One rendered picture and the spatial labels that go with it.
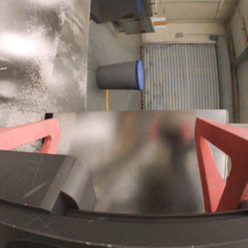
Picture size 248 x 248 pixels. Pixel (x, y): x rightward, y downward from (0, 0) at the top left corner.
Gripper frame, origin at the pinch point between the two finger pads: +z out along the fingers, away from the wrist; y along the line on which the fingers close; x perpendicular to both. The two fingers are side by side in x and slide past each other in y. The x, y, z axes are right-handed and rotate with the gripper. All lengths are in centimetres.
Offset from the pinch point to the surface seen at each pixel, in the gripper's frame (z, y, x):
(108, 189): 17.7, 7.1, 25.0
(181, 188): 16.5, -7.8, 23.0
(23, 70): 21.1, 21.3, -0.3
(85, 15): 83, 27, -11
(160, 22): 416, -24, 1
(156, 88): 628, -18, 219
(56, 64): 51, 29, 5
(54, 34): 31.5, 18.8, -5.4
